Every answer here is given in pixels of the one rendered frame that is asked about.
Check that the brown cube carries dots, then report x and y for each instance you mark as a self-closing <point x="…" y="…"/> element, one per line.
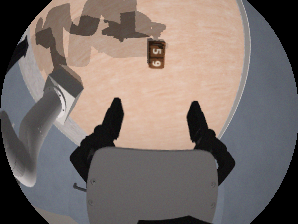
<point x="156" y="62"/>
<point x="156" y="50"/>

